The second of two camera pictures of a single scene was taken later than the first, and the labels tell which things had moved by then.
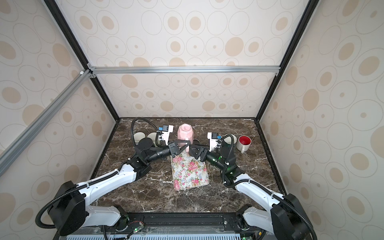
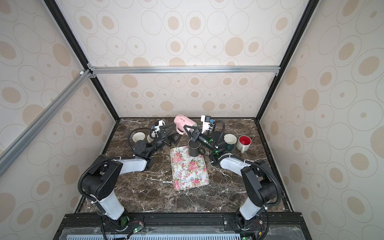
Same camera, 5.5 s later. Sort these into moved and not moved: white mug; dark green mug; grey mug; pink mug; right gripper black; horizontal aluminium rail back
Moved: right gripper black; pink mug
Not moved: dark green mug; white mug; horizontal aluminium rail back; grey mug
